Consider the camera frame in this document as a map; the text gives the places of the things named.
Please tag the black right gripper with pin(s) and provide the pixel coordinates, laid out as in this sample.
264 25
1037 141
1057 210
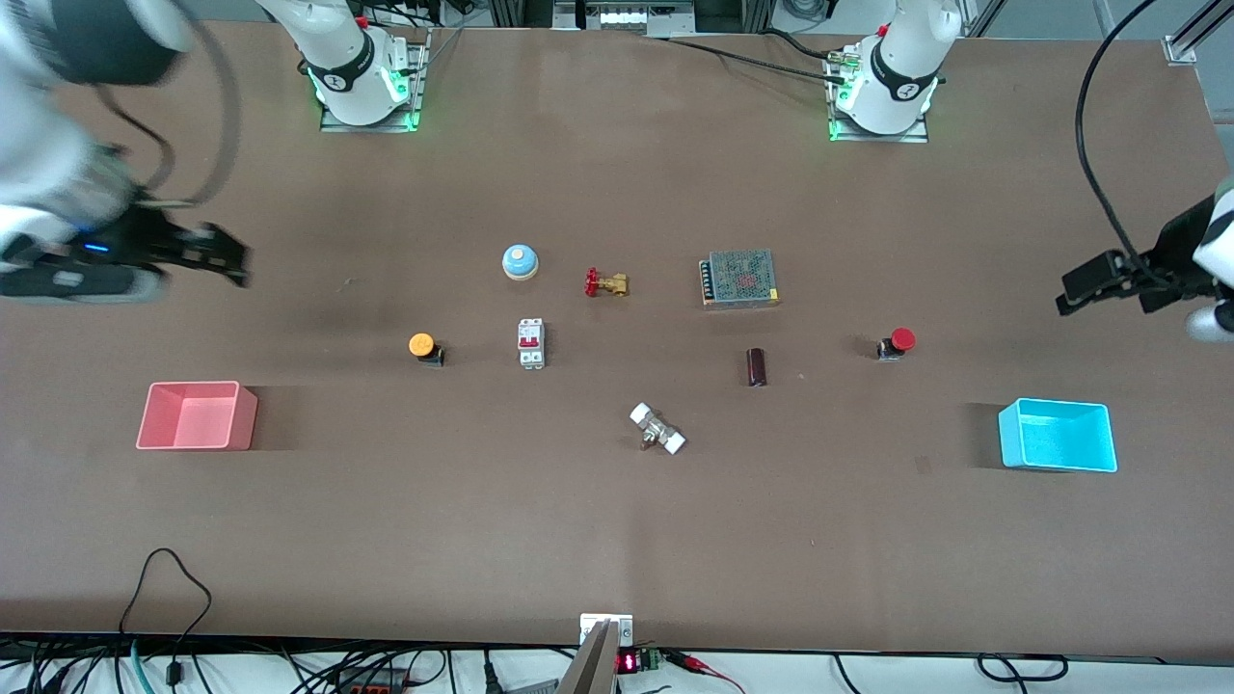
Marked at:
135 238

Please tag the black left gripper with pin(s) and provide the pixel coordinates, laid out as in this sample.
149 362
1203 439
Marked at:
1178 243

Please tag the red push button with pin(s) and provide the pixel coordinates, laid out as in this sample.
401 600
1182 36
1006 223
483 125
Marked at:
901 339

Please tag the yellow push button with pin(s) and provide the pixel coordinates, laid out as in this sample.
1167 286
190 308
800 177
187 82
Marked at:
421 344

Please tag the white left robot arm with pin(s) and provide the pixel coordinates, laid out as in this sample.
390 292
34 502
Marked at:
901 67

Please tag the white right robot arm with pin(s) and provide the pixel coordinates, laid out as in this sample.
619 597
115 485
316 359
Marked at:
48 145

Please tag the cyan plastic bin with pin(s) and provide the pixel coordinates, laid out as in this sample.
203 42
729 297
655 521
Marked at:
1060 443

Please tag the pink plastic bin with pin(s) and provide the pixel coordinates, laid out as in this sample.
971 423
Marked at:
198 424

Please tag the blue white call bell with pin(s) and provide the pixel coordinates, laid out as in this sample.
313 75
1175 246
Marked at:
520 261

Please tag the white red circuit breaker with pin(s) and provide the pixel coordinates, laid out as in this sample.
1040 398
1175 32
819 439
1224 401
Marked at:
531 343

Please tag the dark brown cylinder capacitor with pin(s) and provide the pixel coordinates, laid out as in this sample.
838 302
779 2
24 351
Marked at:
757 367

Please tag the metal mesh power supply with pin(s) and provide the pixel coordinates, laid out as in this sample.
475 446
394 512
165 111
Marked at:
740 279

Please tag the metal fitting white ends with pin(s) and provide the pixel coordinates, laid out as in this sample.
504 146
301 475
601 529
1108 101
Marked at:
657 429

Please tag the lit control box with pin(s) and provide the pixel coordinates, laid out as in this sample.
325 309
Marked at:
625 14

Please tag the red clip lead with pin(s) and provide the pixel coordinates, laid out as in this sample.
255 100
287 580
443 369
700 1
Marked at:
709 670

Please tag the red digit display module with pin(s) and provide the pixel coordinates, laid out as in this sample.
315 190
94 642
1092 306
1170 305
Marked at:
638 661

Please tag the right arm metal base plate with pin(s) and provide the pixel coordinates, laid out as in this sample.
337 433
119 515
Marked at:
419 87

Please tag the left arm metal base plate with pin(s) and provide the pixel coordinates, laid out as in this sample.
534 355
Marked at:
877 137

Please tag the aluminium frame profile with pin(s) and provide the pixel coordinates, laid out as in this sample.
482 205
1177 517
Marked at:
1195 34

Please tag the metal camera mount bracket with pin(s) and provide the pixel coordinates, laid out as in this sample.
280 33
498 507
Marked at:
598 655

